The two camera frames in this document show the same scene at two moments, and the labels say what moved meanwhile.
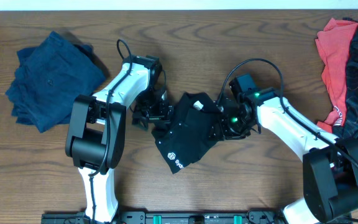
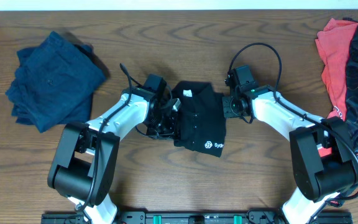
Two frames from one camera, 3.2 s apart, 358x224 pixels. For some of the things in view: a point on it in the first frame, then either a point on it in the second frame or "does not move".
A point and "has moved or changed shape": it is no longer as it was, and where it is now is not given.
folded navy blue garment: (50, 76) does not move
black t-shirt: (183, 139) has moved or changed shape
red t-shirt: (334, 42) does not move
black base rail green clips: (176, 217) does not move
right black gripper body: (234, 127) -> (230, 107)
